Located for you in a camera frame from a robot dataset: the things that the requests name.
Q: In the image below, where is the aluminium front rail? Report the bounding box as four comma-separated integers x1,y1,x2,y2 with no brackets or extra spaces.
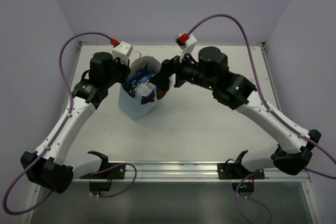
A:
73,161,310,183

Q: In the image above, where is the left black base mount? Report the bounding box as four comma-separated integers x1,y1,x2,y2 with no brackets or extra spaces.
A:
89,162,138,199

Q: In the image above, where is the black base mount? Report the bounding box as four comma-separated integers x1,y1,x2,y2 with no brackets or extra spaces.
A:
89,162,138,199
217,158,272,224

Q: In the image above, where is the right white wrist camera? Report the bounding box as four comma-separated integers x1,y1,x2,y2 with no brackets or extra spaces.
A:
175,33,197,62

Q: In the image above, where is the light blue paper bag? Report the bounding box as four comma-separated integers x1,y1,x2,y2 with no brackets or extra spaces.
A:
118,55,168,121

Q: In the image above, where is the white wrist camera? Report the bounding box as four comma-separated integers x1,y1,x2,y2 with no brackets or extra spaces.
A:
175,33,197,62
112,41,133,60

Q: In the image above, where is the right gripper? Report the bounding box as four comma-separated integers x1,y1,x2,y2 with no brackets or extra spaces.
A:
150,46,218,93

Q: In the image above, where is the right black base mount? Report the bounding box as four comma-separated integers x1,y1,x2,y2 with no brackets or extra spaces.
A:
217,158,272,224

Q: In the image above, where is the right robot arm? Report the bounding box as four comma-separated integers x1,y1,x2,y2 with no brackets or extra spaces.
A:
150,46,321,178

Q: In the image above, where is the navy sweet chilli crisp bag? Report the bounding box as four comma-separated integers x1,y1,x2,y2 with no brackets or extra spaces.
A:
122,63,156,93

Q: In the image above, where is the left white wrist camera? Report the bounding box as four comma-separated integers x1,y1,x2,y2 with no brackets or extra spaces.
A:
112,41,133,60

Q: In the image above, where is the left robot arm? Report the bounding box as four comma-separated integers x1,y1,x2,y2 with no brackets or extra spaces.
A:
20,51,130,194

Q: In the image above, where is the blue white snack bag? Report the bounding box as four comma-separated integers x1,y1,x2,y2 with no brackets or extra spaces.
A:
132,82,159,104

